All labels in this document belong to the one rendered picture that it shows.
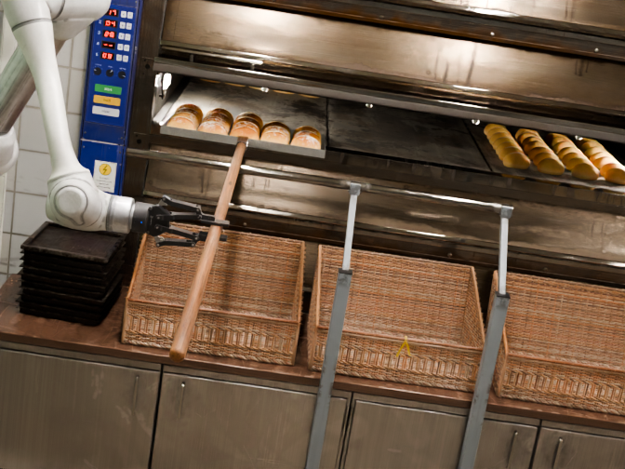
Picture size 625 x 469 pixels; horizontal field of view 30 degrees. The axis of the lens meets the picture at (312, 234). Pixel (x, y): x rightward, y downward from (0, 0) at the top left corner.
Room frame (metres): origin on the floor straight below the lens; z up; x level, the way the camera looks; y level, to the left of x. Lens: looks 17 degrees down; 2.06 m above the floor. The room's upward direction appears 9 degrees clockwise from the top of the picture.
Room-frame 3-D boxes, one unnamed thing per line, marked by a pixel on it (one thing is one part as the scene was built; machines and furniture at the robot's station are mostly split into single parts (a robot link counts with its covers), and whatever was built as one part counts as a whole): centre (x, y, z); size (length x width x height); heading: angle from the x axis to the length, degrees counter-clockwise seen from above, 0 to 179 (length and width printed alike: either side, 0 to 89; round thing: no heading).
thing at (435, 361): (3.65, -0.31, 0.72); 0.56 x 0.49 x 0.28; 93
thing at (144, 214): (2.76, 0.40, 1.19); 0.09 x 0.07 x 0.08; 92
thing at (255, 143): (3.94, 0.28, 1.19); 0.55 x 0.36 x 0.03; 92
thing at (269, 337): (3.63, 0.28, 0.72); 0.56 x 0.49 x 0.28; 94
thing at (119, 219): (2.75, 0.47, 1.19); 0.09 x 0.06 x 0.09; 2
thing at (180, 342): (2.82, 0.24, 1.19); 1.71 x 0.03 x 0.03; 2
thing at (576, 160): (4.38, -0.86, 1.21); 0.61 x 0.48 x 0.06; 2
